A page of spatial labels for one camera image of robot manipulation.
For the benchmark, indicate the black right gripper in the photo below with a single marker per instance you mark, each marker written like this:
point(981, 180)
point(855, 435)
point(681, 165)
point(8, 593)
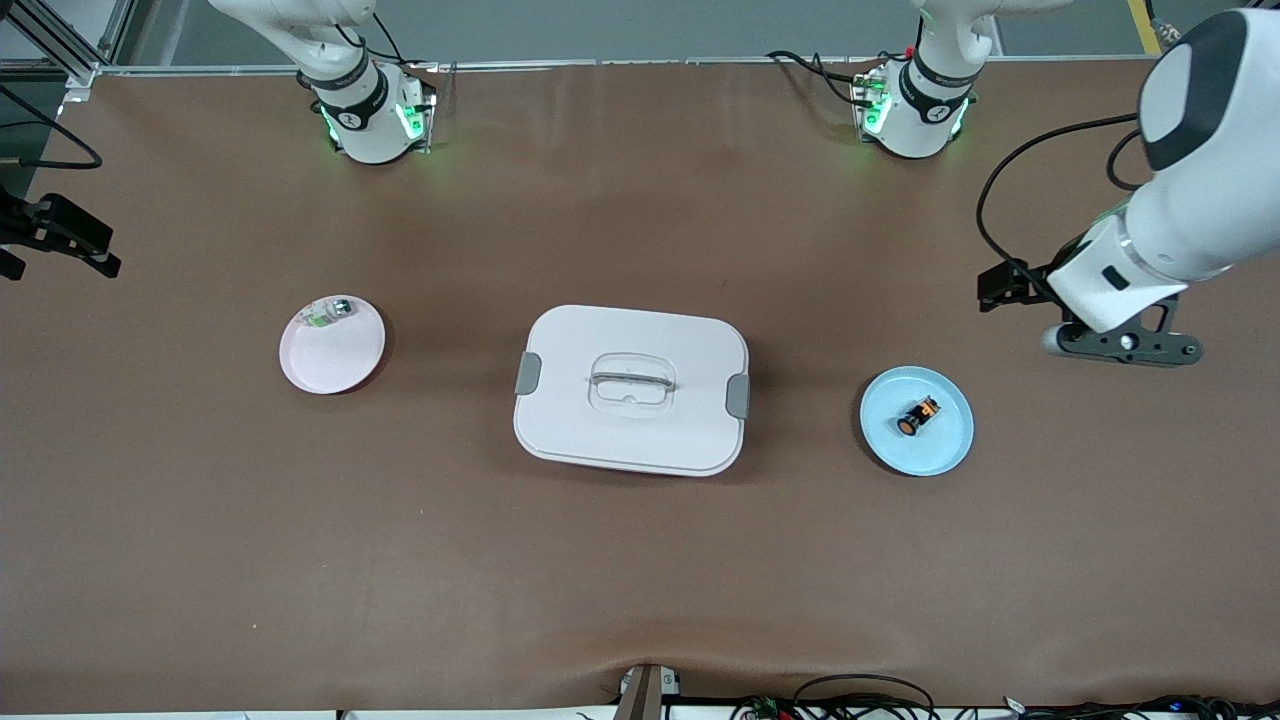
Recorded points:
point(30, 228)

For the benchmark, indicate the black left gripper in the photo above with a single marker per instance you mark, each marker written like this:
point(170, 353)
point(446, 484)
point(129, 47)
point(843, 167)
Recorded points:
point(1030, 279)

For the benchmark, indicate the orange capped black switch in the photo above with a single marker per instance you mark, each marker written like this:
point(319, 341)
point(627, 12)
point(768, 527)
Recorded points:
point(918, 417)

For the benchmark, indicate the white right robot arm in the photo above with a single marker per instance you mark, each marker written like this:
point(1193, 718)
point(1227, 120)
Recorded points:
point(365, 120)

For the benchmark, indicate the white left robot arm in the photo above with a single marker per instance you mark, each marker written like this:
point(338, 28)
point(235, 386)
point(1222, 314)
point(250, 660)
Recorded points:
point(1200, 200)

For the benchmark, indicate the light blue round plate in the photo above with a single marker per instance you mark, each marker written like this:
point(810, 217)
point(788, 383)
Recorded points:
point(930, 455)

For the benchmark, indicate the grey box latch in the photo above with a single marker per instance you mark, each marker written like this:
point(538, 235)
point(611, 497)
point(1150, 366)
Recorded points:
point(528, 373)
point(738, 396)

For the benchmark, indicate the pink round plate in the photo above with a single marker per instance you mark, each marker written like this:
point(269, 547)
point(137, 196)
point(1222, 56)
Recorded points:
point(330, 360)

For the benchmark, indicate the white lidded storage box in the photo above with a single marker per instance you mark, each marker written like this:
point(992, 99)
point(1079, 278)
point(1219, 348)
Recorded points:
point(620, 440)

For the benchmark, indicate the brown table mat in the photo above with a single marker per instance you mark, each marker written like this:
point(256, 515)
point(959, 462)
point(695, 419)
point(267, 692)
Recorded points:
point(640, 560)

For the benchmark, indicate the aluminium frame profile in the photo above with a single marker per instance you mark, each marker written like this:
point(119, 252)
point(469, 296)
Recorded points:
point(118, 30)

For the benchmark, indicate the small clear green switch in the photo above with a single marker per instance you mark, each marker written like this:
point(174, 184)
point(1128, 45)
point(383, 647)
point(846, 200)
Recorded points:
point(328, 314)

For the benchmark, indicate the silver table edge rail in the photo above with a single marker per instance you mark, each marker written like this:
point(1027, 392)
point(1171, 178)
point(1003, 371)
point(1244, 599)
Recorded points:
point(650, 64)

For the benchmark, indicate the grey metal camera bracket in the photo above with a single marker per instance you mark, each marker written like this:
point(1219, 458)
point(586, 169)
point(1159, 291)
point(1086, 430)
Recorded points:
point(645, 695)

